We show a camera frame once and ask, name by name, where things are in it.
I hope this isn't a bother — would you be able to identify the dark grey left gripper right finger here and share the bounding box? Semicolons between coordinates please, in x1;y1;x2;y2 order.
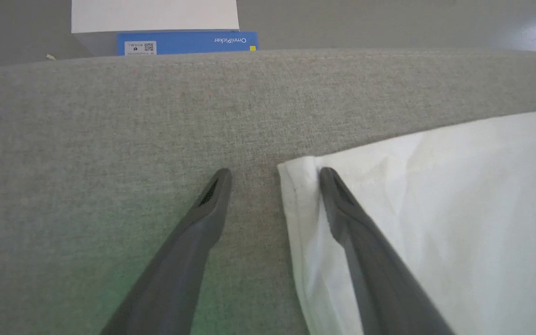
319;167;456;335

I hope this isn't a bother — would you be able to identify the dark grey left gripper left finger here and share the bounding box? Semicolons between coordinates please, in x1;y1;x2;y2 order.
100;167;233;335

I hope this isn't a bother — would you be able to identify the white shirt with dark sleeves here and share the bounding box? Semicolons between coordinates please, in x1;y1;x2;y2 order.
277;108;536;335

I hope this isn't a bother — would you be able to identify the light grey fabric sofa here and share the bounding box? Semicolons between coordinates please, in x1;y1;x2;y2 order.
0;48;536;335

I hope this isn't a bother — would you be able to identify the blue OmniPicker box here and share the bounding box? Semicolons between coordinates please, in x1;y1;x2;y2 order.
117;31;259;56

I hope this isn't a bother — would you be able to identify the white box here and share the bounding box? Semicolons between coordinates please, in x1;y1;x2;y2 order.
71;0;240;34

